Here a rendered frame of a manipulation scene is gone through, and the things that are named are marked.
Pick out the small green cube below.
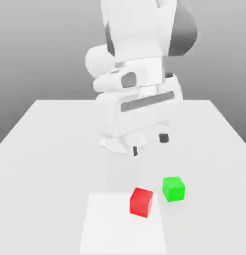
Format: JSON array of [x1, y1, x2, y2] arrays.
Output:
[[162, 176, 186, 203]]

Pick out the small red cube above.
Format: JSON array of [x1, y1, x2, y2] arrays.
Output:
[[129, 187, 154, 219]]

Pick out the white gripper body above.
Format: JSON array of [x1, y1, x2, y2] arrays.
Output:
[[95, 74, 184, 139]]

